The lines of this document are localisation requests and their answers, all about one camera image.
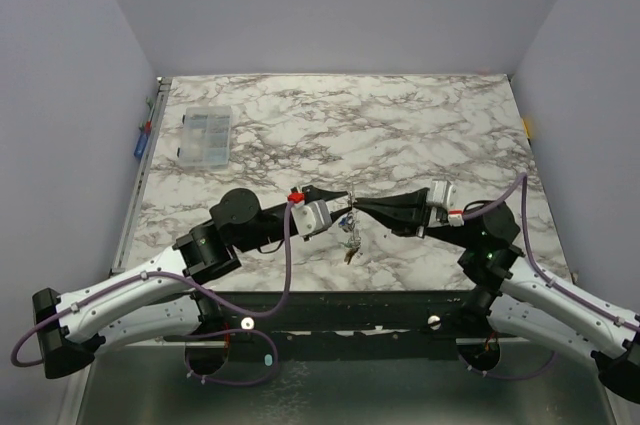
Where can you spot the green key tag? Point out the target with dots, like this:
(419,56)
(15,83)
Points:
(350,255)

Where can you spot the clear plastic organizer box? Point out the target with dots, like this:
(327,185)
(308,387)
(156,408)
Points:
(205,137)

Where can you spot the aluminium side rail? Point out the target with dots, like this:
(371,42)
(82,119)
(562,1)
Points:
(151,129)

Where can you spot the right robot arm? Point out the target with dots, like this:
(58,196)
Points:
(513,294)

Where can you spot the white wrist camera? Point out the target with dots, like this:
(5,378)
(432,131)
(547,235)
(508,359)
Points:
(441,196)
(311,218)

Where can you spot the blue clamp on wall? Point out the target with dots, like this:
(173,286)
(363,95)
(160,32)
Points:
(143,138)

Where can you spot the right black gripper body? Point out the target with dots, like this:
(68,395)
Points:
(426,212)

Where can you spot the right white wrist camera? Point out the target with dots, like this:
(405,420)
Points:
(441,196)

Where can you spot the black table edge rail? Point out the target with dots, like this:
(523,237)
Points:
(354,325)

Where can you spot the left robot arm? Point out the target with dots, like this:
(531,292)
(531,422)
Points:
(159,297)

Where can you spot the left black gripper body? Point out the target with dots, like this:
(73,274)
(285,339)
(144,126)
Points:
(311,193)

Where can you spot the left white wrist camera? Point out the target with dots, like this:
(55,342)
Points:
(311,218)

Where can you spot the yellow clip right edge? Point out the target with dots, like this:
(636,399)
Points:
(527,128)

